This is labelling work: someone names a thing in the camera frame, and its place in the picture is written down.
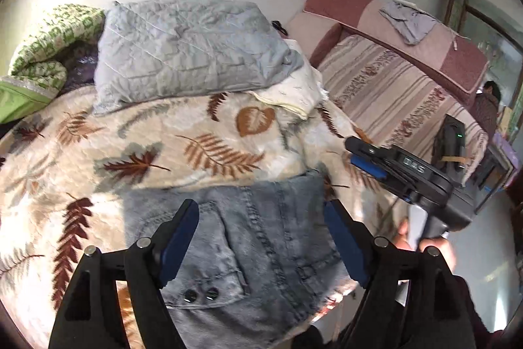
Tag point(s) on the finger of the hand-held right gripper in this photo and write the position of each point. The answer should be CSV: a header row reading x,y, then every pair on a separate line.
x,y
367,167
367,148

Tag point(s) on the person's right forearm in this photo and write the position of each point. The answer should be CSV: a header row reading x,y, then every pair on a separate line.
x,y
474,312

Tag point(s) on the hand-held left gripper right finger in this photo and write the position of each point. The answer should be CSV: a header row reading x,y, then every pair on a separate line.
x,y
347,246

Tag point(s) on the wooden door frame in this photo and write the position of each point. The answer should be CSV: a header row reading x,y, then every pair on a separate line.
x,y
453,1

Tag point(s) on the grey quilted pillow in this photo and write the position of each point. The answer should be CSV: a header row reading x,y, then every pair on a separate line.
x,y
184,50

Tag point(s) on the striped sofa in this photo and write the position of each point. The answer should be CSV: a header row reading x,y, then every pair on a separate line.
x,y
347,5

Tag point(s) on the crumpled grey cloth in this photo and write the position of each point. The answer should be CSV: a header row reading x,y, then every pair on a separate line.
x,y
408,20

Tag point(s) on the striped floral cushion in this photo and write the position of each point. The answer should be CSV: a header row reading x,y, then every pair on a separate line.
x,y
388,87

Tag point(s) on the grey denim pants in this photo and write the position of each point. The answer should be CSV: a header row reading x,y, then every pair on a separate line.
x,y
269,226

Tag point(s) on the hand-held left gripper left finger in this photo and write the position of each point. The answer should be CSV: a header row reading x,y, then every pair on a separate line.
x,y
179,242

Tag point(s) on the white floral cloth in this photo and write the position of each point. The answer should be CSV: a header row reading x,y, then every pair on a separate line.
x,y
298,91

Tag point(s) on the black hair clip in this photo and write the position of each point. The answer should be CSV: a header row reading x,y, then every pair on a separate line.
x,y
280,27

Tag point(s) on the leaf print blanket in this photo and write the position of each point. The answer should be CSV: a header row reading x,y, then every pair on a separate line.
x,y
122,136

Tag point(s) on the green patterned quilt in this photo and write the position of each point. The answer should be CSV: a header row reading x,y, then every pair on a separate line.
x,y
41,46

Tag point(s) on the purple box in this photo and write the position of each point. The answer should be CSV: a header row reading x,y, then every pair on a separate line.
x,y
506,148

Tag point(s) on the person's right hand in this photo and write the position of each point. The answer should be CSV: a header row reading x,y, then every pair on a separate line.
x,y
403,236

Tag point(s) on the dark purple cloth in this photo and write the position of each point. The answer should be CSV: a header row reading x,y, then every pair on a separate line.
x,y
79,67

